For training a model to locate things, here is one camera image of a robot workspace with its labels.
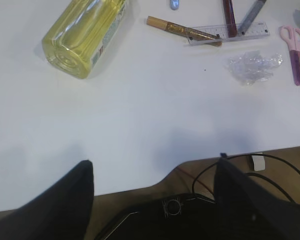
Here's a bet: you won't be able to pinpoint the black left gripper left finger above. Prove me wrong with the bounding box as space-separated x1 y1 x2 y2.
0 160 94 240

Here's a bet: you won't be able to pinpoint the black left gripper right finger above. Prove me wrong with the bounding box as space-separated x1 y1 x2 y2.
213 153 300 240

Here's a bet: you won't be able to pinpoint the crumpled clear plastic sheet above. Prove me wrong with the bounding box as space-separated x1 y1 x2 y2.
225 50 283 86

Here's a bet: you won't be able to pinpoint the clear plastic ruler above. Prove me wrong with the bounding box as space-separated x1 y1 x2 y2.
186 22 270 46

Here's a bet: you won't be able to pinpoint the white adapter block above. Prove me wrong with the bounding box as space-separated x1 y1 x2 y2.
251 153 266 172

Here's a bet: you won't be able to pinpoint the gold glitter marker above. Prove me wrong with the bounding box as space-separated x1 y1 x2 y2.
146 16 221 41

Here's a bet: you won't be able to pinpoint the pink purple scissors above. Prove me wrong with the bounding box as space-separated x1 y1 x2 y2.
279 25 300 86

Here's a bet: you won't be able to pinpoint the silver glitter marker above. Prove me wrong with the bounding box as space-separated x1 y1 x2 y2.
237 0 267 35

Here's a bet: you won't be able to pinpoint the yellow oil bottle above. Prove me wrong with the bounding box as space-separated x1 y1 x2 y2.
41 0 129 79

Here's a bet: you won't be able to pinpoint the red glitter marker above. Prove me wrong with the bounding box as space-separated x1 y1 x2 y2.
222 0 238 38

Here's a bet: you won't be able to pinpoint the blue scissors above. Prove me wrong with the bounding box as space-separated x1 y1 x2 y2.
169 0 180 11

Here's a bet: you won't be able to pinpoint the black cable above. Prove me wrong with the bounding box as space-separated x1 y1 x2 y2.
191 153 300 213

